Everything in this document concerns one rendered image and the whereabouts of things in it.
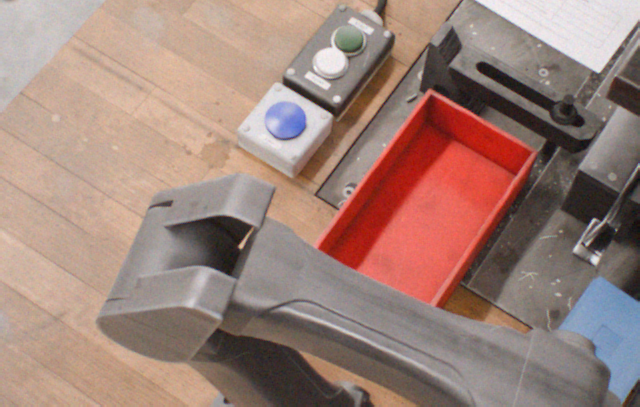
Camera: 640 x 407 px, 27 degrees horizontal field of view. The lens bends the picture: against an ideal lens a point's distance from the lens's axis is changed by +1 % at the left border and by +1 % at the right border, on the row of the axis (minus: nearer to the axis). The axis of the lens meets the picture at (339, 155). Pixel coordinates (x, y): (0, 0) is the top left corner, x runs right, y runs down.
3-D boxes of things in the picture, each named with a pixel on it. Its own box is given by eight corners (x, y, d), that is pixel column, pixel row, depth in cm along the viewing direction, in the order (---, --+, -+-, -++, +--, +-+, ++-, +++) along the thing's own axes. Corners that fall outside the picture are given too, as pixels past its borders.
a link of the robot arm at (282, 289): (634, 351, 83) (180, 142, 79) (600, 490, 79) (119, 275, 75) (547, 395, 94) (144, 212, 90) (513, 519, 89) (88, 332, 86)
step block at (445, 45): (418, 90, 134) (429, 42, 126) (434, 70, 135) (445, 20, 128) (474, 123, 133) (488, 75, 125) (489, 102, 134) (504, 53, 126)
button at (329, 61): (309, 73, 132) (310, 63, 131) (326, 53, 134) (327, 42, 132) (334, 88, 132) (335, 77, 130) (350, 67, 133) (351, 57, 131)
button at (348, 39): (327, 51, 134) (328, 40, 132) (343, 31, 135) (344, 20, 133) (352, 65, 133) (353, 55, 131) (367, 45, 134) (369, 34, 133)
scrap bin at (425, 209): (279, 314, 122) (280, 288, 117) (422, 118, 133) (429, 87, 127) (390, 386, 120) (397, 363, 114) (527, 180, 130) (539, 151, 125)
